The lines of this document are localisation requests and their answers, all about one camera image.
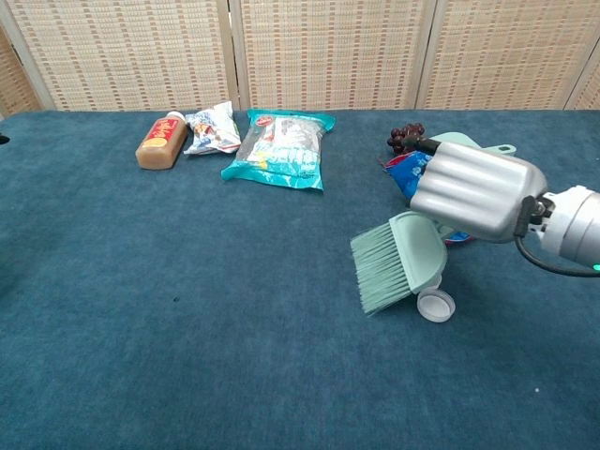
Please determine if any blue felt table mat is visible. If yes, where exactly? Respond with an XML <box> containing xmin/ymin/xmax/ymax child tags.
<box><xmin>0</xmin><ymin>109</ymin><xmax>600</xmax><ymax>450</ymax></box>

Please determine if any woven bamboo screen panel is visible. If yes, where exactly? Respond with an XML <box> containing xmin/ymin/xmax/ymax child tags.
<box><xmin>229</xmin><ymin>0</ymin><xmax>440</xmax><ymax>112</ymax></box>
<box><xmin>416</xmin><ymin>0</ymin><xmax>600</xmax><ymax>112</ymax></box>
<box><xmin>564</xmin><ymin>41</ymin><xmax>600</xmax><ymax>112</ymax></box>
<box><xmin>0</xmin><ymin>25</ymin><xmax>41</xmax><ymax>118</ymax></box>
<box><xmin>0</xmin><ymin>0</ymin><xmax>240</xmax><ymax>113</ymax></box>

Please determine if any blue snack bag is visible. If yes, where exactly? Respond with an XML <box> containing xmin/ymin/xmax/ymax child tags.
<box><xmin>378</xmin><ymin>152</ymin><xmax>477</xmax><ymax>248</ymax></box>

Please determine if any teal snack bag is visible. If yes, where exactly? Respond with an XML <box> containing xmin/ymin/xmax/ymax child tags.
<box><xmin>220</xmin><ymin>109</ymin><xmax>338</xmax><ymax>191</ymax></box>

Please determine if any small white snack packet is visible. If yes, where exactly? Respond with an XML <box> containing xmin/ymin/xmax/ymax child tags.
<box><xmin>183</xmin><ymin>100</ymin><xmax>243</xmax><ymax>157</ymax></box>

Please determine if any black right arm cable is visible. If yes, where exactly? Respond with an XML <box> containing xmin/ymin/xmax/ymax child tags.
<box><xmin>514</xmin><ymin>195</ymin><xmax>600</xmax><ymax>278</ymax></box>

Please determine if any mint green dustpan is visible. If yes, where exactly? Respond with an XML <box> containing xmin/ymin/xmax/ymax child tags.
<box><xmin>428</xmin><ymin>131</ymin><xmax>518</xmax><ymax>158</ymax></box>

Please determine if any brown drink bottle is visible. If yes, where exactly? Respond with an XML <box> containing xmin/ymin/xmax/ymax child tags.
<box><xmin>135</xmin><ymin>111</ymin><xmax>189</xmax><ymax>171</ymax></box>

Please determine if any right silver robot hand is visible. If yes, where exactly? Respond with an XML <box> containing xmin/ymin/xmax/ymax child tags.
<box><xmin>401</xmin><ymin>134</ymin><xmax>549</xmax><ymax>244</ymax></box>

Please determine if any bunch of red grapes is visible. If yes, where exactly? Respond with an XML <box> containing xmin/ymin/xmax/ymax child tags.
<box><xmin>386</xmin><ymin>122</ymin><xmax>427</xmax><ymax>156</ymax></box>

